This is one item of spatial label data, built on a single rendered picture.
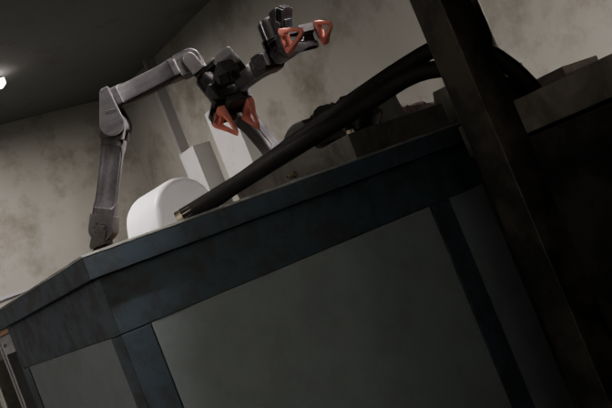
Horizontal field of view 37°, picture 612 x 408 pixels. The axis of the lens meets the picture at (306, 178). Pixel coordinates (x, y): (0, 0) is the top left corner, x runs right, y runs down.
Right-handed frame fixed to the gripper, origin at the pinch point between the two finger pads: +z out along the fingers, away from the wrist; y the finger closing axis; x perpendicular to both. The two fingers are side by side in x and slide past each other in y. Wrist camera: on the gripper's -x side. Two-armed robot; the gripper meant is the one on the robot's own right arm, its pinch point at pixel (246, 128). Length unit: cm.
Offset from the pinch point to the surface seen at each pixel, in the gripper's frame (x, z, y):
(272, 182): -5.7, 21.7, -8.5
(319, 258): -34, 59, -32
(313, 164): -21.0, 31.2, -8.6
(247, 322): -32, 63, -49
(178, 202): 349, -233, 177
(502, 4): 107, -119, 278
